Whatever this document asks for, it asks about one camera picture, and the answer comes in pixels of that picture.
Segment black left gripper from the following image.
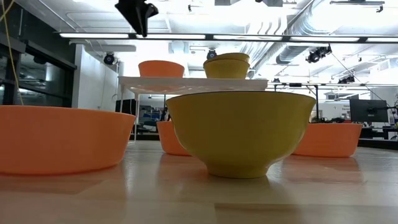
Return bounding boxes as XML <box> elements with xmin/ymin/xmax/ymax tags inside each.
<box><xmin>114</xmin><ymin>0</ymin><xmax>159</xmax><ymax>37</ymax></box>

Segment orange plastic bowl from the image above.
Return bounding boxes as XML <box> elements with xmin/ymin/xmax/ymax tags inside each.
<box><xmin>0</xmin><ymin>105</ymin><xmax>137</xmax><ymax>175</ymax></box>
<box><xmin>156</xmin><ymin>120</ymin><xmax>191</xmax><ymax>157</ymax></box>
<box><xmin>292</xmin><ymin>123</ymin><xmax>364</xmax><ymax>159</ymax></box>
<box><xmin>138</xmin><ymin>60</ymin><xmax>185</xmax><ymax>78</ymax></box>

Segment yellow floral patterned bowl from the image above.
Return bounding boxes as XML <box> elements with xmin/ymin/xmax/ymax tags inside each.
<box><xmin>166</xmin><ymin>90</ymin><xmax>317</xmax><ymax>179</ymax></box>
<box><xmin>203</xmin><ymin>58</ymin><xmax>251</xmax><ymax>80</ymax></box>
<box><xmin>203</xmin><ymin>52</ymin><xmax>251</xmax><ymax>65</ymax></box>

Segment long ceiling light strip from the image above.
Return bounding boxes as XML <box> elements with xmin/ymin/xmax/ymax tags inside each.
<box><xmin>58</xmin><ymin>32</ymin><xmax>398</xmax><ymax>44</ymax></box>

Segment black computer monitor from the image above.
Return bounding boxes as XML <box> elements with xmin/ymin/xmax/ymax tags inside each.
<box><xmin>349</xmin><ymin>98</ymin><xmax>389</xmax><ymax>123</ymax></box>

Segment white wire rack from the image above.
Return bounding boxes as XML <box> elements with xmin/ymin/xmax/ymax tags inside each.
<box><xmin>118</xmin><ymin>76</ymin><xmax>269</xmax><ymax>144</ymax></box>

